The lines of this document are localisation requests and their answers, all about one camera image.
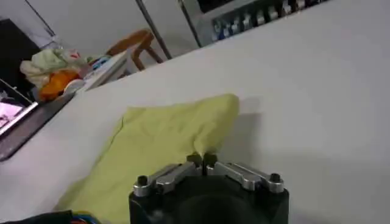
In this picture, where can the dark grey laptop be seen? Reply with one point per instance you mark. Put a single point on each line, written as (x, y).
(27, 121)

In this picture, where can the white side desk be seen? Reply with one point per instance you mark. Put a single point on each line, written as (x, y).
(108, 71)

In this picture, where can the slanted black pole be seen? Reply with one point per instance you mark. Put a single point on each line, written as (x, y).
(153, 29)

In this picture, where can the pale green cloth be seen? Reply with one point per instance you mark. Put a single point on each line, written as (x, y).
(50, 61)

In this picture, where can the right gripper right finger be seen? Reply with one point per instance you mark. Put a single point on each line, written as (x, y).
(243, 176)

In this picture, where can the shelf of bottled drinks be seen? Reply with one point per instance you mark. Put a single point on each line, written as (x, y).
(253, 18)

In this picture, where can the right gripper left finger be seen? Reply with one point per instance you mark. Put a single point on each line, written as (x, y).
(175, 175)

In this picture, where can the beige cloth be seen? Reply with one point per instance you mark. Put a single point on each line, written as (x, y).
(32, 74)

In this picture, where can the yellow-green shirt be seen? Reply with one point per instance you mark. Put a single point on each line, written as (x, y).
(158, 143)

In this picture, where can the orange cloth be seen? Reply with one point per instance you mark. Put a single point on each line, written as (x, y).
(56, 83)

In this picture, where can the brown wooden chair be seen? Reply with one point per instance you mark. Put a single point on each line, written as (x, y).
(137, 42)

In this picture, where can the black monitor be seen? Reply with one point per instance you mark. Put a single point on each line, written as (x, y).
(15, 51)

